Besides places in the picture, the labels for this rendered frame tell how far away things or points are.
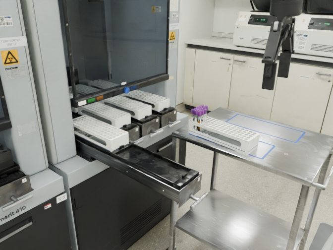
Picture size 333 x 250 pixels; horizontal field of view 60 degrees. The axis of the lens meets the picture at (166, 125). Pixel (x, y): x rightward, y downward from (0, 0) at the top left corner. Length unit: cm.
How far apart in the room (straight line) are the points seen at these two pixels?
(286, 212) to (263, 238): 70
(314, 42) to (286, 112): 74
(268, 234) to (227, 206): 27
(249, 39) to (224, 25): 90
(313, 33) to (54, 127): 249
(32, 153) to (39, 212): 22
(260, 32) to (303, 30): 41
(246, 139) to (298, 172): 22
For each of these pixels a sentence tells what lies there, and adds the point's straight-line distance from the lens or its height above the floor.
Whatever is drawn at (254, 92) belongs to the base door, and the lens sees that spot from 333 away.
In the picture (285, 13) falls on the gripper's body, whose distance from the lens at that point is 79.
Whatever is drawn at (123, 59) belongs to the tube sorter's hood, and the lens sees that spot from 135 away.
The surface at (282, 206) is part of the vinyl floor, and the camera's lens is 234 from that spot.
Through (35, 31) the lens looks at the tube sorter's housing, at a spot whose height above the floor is 127.
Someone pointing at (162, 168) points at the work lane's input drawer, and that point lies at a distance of 107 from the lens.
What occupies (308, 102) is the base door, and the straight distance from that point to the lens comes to 317.
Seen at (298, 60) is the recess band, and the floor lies 84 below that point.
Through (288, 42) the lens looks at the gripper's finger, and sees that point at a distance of 88.
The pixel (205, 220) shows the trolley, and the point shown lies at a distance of 165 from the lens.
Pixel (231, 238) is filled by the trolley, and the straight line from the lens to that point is 158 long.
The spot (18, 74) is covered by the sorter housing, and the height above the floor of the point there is 113.
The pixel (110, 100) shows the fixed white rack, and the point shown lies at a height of 86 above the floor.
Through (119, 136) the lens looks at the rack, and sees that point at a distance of 118.
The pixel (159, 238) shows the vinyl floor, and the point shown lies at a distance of 193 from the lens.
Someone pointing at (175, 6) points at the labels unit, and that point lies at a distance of 163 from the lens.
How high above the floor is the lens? 138
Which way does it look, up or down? 24 degrees down
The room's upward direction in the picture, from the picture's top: 1 degrees clockwise
